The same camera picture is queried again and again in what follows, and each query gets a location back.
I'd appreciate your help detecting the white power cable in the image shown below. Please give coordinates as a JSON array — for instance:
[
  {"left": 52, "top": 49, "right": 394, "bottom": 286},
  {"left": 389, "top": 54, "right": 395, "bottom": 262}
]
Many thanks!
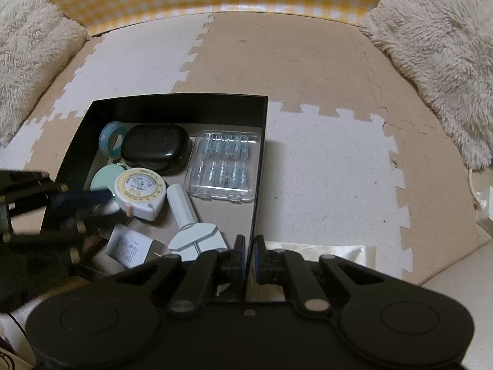
[{"left": 467, "top": 166, "right": 486, "bottom": 211}]

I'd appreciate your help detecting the white labelled packet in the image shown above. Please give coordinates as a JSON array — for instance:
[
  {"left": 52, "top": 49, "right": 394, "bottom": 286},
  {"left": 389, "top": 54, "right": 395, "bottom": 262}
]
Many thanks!
[{"left": 105, "top": 225, "right": 172, "bottom": 269}]

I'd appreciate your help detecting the black white printed bag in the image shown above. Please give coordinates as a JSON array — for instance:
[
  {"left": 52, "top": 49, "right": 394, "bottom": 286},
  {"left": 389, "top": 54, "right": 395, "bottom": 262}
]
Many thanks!
[{"left": 0, "top": 308, "right": 35, "bottom": 370}]

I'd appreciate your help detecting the white pale blue handheld tool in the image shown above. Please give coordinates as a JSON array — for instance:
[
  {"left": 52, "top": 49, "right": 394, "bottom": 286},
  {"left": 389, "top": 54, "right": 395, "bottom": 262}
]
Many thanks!
[{"left": 166, "top": 184, "right": 228, "bottom": 263}]

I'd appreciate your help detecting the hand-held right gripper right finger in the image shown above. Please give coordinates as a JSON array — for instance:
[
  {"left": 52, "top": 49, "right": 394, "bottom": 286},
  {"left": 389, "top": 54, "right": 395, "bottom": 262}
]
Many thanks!
[{"left": 254, "top": 234, "right": 386, "bottom": 317}]

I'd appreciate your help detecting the foam puzzle floor mat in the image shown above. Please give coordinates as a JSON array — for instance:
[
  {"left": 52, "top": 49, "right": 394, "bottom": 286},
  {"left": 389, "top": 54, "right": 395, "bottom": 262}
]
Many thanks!
[{"left": 0, "top": 10, "right": 493, "bottom": 290}]

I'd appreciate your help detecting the clear plastic ampoule case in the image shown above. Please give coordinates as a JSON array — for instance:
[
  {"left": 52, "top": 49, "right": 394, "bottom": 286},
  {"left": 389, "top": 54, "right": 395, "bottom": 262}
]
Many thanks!
[{"left": 185, "top": 129, "right": 263, "bottom": 204}]

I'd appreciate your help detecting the black box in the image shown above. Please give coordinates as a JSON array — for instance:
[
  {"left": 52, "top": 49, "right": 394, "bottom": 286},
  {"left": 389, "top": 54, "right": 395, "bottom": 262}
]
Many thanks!
[{"left": 40, "top": 92, "right": 269, "bottom": 303}]

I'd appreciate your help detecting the blue patterned tape roll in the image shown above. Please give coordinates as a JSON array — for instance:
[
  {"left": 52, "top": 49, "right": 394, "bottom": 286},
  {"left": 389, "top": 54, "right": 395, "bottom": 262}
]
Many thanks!
[{"left": 99, "top": 121, "right": 128, "bottom": 157}]

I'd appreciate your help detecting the black earbud case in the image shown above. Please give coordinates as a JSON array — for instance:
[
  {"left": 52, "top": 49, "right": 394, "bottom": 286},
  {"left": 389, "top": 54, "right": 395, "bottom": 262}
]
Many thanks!
[{"left": 121, "top": 124, "right": 191, "bottom": 174}]

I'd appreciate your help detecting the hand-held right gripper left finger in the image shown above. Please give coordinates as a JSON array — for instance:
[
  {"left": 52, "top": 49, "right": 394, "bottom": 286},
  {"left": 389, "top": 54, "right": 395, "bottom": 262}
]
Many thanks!
[{"left": 112, "top": 234, "right": 247, "bottom": 317}]

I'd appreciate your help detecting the round white tape measure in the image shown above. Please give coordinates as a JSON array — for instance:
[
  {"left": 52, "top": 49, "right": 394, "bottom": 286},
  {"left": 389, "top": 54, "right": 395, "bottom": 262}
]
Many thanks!
[{"left": 114, "top": 168, "right": 167, "bottom": 221}]

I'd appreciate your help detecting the cream cushion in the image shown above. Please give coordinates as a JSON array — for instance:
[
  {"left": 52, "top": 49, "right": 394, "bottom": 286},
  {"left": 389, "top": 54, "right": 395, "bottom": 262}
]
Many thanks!
[{"left": 422, "top": 235, "right": 493, "bottom": 370}]

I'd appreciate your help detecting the fluffy white pillow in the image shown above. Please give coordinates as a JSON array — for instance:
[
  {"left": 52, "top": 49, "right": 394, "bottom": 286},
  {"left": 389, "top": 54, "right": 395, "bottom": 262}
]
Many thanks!
[
  {"left": 360, "top": 0, "right": 493, "bottom": 172},
  {"left": 0, "top": 0, "right": 89, "bottom": 149}
]

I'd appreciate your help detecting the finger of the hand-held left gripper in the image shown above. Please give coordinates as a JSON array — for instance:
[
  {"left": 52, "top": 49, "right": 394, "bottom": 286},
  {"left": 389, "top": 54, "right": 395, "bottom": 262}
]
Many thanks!
[
  {"left": 46, "top": 184, "right": 114, "bottom": 212},
  {"left": 67, "top": 209, "right": 129, "bottom": 267}
]

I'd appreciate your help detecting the silver foil pouch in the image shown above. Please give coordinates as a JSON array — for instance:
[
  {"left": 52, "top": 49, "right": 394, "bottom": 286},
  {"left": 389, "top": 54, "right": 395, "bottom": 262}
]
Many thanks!
[{"left": 264, "top": 240, "right": 377, "bottom": 268}]

